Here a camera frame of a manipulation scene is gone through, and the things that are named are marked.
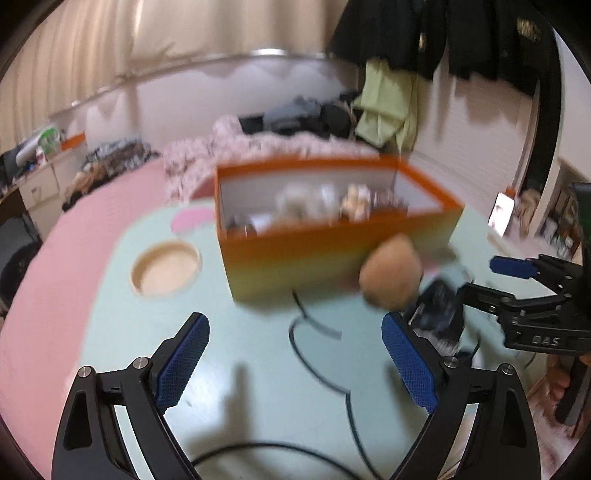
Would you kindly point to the white shelf unit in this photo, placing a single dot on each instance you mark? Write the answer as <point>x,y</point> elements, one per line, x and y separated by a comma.
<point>558,207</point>

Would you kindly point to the white desk cabinet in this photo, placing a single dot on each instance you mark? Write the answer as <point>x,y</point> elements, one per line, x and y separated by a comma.
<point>41,189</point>

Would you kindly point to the white padded headboard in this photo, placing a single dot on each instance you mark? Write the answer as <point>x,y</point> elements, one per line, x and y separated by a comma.
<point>184,106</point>

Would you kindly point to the pile of patterned clothes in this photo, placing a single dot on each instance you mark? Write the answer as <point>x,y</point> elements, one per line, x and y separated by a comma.
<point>111,157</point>

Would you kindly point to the orange cardboard box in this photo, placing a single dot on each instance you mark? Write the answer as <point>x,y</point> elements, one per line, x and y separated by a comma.
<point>295,263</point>

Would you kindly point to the light green garment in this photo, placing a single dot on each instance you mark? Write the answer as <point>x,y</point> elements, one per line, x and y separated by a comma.
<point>383,106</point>

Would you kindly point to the black lace cloth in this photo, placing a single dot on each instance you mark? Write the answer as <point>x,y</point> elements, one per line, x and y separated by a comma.
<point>438,309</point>

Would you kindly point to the tan fluffy pompom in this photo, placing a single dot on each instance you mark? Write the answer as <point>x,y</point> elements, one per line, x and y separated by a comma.
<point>390,272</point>

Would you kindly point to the green white bottle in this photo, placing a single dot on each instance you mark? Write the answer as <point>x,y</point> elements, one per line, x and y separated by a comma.
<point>47,138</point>

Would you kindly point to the plain pink bed cover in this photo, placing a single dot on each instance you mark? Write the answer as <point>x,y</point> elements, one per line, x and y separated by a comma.
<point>69,258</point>

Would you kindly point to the black chair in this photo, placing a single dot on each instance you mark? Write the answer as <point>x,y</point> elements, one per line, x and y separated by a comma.
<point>18,258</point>

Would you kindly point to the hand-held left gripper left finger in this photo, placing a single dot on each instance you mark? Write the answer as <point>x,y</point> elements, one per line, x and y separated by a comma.
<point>182,364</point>

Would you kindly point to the black jacket gold emblem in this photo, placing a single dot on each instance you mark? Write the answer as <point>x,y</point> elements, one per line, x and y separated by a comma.
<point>498,46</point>

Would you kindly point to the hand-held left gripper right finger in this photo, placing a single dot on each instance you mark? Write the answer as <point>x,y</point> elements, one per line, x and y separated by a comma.
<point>408,364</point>

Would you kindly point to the pink floral quilt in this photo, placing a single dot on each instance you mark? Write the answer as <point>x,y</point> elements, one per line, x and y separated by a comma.
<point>194,157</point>

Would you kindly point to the lit smartphone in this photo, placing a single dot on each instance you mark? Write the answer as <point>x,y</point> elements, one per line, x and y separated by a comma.
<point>501,212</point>

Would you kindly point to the beige curtain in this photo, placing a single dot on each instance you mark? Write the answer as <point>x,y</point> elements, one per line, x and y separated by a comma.
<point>138,37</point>

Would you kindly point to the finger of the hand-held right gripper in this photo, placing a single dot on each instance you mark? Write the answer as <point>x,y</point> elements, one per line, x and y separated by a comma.
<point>508,267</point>
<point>489,300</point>

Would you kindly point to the small orange box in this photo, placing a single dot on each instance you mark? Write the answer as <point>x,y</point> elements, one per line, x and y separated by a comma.
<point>74,141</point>

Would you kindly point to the pile of dark clothes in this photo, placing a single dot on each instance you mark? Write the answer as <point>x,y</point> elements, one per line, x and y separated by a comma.
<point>295,115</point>

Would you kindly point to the plain black hanging jacket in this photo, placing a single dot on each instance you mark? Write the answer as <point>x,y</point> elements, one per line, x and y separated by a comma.
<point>383,27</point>

